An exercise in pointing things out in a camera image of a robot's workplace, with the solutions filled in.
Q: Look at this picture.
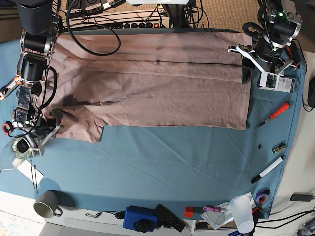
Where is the purple lighter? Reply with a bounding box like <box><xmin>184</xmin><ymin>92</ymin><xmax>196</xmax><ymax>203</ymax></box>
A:
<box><xmin>203</xmin><ymin>205</ymin><xmax>221</xmax><ymax>213</ymax></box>

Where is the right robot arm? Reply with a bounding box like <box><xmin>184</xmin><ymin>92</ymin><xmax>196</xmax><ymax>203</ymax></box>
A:
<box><xmin>0</xmin><ymin>0</ymin><xmax>62</xmax><ymax>156</ymax></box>

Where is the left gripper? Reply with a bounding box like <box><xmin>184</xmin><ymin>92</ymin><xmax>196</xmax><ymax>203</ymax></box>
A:
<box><xmin>227</xmin><ymin>39</ymin><xmax>295</xmax><ymax>84</ymax></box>

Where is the frosted plastic cup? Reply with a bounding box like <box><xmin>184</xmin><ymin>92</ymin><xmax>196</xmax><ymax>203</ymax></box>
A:
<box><xmin>229</xmin><ymin>195</ymin><xmax>254</xmax><ymax>234</ymax></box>

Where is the black remote control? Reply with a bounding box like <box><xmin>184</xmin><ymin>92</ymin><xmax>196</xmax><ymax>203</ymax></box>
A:
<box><xmin>154</xmin><ymin>204</ymin><xmax>186</xmax><ymax>233</ymax></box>

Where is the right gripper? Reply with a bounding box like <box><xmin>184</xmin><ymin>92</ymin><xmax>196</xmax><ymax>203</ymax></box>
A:
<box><xmin>9</xmin><ymin>119</ymin><xmax>63</xmax><ymax>149</ymax></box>

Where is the red tape roll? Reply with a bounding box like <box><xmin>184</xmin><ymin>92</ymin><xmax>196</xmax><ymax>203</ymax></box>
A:
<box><xmin>1</xmin><ymin>121</ymin><xmax>13</xmax><ymax>135</ymax></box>

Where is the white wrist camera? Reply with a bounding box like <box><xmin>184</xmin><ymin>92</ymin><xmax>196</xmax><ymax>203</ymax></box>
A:
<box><xmin>257</xmin><ymin>72</ymin><xmax>280</xmax><ymax>90</ymax></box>
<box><xmin>31</xmin><ymin>147</ymin><xmax>45</xmax><ymax>158</ymax></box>

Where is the black zip tie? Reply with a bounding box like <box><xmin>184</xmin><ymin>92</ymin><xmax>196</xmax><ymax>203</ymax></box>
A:
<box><xmin>30</xmin><ymin>159</ymin><xmax>38</xmax><ymax>193</ymax></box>

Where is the red black block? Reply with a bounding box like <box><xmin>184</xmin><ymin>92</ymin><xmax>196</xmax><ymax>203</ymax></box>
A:
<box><xmin>184</xmin><ymin>206</ymin><xmax>204</xmax><ymax>218</ymax></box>

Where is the orange black clamp tool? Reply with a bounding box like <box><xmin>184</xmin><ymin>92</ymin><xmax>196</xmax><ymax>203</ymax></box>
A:
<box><xmin>285</xmin><ymin>42</ymin><xmax>301</xmax><ymax>68</ymax></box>

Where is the black computer mouse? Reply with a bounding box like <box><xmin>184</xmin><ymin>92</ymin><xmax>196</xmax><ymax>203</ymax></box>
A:
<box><xmin>307</xmin><ymin>77</ymin><xmax>315</xmax><ymax>108</ymax></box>

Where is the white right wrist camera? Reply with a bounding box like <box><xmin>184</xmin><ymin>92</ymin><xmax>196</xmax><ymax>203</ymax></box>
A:
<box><xmin>31</xmin><ymin>147</ymin><xmax>45</xmax><ymax>158</ymax></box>

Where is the silver carabiner keyring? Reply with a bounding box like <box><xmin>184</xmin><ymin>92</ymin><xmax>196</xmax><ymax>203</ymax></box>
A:
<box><xmin>85</xmin><ymin>212</ymin><xmax>102</xmax><ymax>218</ymax></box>

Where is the orange handled screwdriver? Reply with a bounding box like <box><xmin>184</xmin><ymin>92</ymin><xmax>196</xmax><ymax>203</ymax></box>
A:
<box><xmin>257</xmin><ymin>102</ymin><xmax>290</xmax><ymax>128</ymax></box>

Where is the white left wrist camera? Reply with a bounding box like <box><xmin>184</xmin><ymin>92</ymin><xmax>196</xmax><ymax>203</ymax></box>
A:
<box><xmin>257</xmin><ymin>72</ymin><xmax>280</xmax><ymax>90</ymax></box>

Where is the mauve T-shirt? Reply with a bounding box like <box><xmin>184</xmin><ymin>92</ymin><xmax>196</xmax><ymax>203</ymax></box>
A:
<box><xmin>43</xmin><ymin>32</ymin><xmax>252</xmax><ymax>143</ymax></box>

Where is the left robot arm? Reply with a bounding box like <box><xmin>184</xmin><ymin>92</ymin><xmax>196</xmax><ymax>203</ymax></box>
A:
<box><xmin>228</xmin><ymin>0</ymin><xmax>303</xmax><ymax>89</ymax></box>

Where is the blue box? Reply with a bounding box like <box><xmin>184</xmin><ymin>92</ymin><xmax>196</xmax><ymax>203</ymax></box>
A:
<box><xmin>123</xmin><ymin>206</ymin><xmax>158</xmax><ymax>233</ymax></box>

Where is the white black marker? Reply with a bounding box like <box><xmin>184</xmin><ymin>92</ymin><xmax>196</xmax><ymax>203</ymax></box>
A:
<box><xmin>251</xmin><ymin>155</ymin><xmax>284</xmax><ymax>184</ymax></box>

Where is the white paper card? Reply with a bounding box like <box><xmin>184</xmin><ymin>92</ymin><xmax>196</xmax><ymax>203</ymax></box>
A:
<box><xmin>17</xmin><ymin>160</ymin><xmax>44</xmax><ymax>185</ymax></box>

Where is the teal table cloth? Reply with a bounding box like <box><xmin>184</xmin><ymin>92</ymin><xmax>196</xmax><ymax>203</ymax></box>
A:
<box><xmin>0</xmin><ymin>29</ymin><xmax>305</xmax><ymax>217</ymax></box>

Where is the grey ceramic mug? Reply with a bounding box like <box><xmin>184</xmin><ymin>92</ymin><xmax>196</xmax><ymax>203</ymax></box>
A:
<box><xmin>33</xmin><ymin>190</ymin><xmax>63</xmax><ymax>219</ymax></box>

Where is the green gold battery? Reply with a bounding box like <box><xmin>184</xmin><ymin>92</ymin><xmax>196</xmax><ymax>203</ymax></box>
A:
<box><xmin>272</xmin><ymin>143</ymin><xmax>286</xmax><ymax>154</ymax></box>

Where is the white power strip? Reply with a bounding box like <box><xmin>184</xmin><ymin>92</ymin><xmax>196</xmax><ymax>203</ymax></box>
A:
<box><xmin>115</xmin><ymin>20</ymin><xmax>170</xmax><ymax>29</ymax></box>

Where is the purple tape roll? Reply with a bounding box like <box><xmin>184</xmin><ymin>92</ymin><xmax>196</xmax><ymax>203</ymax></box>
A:
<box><xmin>255</xmin><ymin>189</ymin><xmax>270</xmax><ymax>204</ymax></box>

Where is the orange black utility knife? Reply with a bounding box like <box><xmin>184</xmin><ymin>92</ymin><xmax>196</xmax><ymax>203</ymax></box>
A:
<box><xmin>0</xmin><ymin>76</ymin><xmax>22</xmax><ymax>101</ymax></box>

